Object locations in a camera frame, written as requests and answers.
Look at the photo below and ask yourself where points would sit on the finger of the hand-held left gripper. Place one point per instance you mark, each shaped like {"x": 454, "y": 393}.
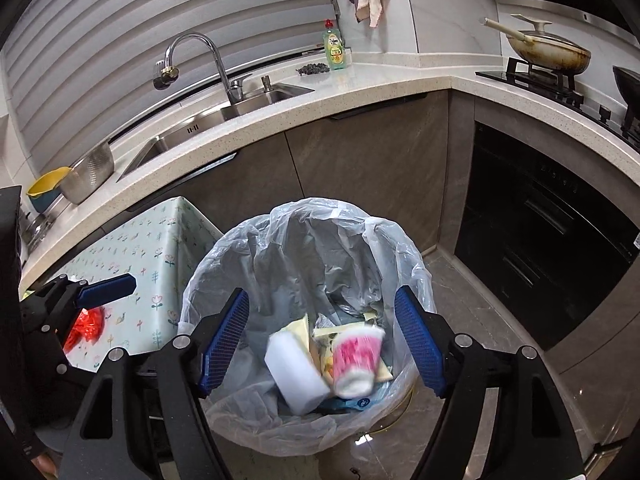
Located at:
{"x": 50, "y": 340}
{"x": 107, "y": 290}

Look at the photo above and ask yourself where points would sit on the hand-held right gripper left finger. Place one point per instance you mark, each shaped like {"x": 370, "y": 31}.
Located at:
{"x": 225, "y": 340}

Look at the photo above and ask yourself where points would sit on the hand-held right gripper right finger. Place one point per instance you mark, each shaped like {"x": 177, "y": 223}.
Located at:
{"x": 419, "y": 340}

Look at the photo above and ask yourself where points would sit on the red plastic bag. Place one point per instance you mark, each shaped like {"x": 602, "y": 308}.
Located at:
{"x": 87, "y": 325}

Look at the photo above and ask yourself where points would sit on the pink paper cup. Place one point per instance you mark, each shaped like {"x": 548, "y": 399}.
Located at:
{"x": 355, "y": 360}

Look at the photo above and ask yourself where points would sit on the cream paper wrapper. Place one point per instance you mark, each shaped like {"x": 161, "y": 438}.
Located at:
{"x": 300, "y": 330}

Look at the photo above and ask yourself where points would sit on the white cylindrical container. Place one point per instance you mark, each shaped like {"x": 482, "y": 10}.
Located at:
{"x": 297, "y": 375}

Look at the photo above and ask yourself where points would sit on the white blue packet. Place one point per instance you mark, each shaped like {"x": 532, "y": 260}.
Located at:
{"x": 357, "y": 402}

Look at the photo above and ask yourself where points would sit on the trash bin with clear liner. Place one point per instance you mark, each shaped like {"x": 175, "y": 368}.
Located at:
{"x": 280, "y": 260}

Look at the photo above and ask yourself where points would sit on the person's left hand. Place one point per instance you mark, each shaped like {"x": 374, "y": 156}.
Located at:
{"x": 44, "y": 464}

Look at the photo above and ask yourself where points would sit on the metal steamer rack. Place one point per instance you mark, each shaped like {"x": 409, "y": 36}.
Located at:
{"x": 35, "y": 230}

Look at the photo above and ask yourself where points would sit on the floral tablecloth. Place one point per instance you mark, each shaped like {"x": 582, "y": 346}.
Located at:
{"x": 145, "y": 250}

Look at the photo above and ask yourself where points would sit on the blue basin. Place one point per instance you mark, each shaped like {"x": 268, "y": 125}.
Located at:
{"x": 42, "y": 205}

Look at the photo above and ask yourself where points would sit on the yellow bowl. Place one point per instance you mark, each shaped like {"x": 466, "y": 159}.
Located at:
{"x": 47, "y": 182}

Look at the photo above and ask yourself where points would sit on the steel colander bowl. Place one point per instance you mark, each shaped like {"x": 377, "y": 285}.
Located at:
{"x": 87, "y": 175}

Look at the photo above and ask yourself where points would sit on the black built-in oven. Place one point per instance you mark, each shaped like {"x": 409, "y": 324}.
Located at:
{"x": 540, "y": 240}

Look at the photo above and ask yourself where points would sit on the grey base cabinets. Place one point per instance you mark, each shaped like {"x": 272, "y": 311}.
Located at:
{"x": 375, "y": 160}

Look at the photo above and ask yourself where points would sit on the stainless steel sink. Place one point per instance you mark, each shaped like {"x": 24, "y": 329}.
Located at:
{"x": 240, "y": 107}

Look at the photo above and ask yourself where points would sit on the grey window blind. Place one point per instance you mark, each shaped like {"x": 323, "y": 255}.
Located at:
{"x": 100, "y": 35}

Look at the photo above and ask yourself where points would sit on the chrome kitchen faucet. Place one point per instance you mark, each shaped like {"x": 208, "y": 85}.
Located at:
{"x": 220, "y": 67}

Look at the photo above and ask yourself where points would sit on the white stone kitchen counter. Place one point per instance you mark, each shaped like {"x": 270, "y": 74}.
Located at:
{"x": 400, "y": 77}

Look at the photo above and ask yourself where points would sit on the black gas stove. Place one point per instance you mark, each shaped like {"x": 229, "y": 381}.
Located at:
{"x": 545, "y": 85}

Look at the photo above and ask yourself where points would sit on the dark scouring pad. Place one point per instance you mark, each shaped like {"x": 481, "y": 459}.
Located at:
{"x": 312, "y": 69}

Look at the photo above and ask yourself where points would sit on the green dish soap bottle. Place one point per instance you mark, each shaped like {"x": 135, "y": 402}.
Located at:
{"x": 334, "y": 52}

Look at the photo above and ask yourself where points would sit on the wok with lid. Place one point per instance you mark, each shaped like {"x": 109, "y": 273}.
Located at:
{"x": 550, "y": 55}

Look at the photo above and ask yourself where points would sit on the black pan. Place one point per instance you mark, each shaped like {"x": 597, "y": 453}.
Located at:
{"x": 627, "y": 90}

